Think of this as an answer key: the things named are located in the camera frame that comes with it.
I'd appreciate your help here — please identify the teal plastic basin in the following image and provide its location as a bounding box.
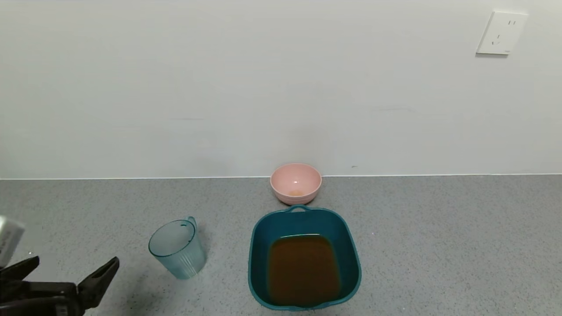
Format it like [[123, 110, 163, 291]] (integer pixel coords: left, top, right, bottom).
[[248, 204, 362, 312]]

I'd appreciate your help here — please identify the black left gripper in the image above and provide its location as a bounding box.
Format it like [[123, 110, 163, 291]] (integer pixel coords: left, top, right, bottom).
[[0, 255, 120, 316]]

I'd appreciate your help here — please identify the clear blue ribbed cup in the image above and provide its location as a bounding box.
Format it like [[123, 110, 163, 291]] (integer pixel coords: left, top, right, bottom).
[[148, 216, 207, 280]]

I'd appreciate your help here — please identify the white wall socket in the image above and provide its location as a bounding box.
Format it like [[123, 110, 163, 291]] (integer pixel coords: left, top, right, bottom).
[[476, 11, 530, 56]]

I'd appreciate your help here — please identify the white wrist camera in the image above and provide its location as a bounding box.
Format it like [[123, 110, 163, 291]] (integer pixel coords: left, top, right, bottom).
[[0, 215, 25, 269]]

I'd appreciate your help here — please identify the pink bowl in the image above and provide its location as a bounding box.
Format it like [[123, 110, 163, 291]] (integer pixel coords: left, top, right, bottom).
[[270, 163, 322, 205]]

